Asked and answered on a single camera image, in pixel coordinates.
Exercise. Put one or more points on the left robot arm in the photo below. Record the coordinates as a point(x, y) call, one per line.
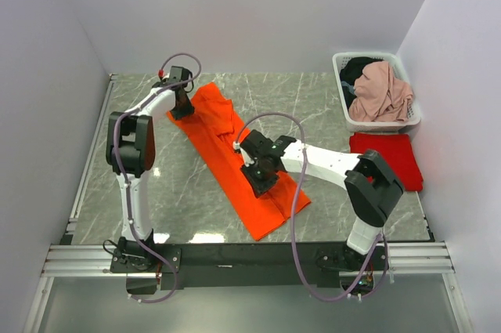
point(131, 152)

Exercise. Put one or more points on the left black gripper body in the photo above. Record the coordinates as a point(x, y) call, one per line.
point(183, 110)

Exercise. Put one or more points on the black garment in basket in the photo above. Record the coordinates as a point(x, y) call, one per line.
point(350, 73)

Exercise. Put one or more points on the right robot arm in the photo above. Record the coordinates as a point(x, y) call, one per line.
point(372, 186)

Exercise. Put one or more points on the folded red t shirt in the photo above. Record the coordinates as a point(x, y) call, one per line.
point(397, 151)

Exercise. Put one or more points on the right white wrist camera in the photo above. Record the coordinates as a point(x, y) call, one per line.
point(236, 146)

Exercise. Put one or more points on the white plastic laundry basket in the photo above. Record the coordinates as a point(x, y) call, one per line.
point(340, 60)

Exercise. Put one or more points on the orange t shirt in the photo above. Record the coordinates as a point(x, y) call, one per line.
point(212, 129)

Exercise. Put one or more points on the pink garment in basket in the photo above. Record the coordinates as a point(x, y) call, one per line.
point(380, 96)

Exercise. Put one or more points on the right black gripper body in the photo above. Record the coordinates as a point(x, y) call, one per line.
point(259, 176)

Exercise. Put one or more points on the black base beam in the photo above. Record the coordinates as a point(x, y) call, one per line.
point(238, 265)

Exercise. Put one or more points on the aluminium frame rail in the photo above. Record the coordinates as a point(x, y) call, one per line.
point(79, 294)

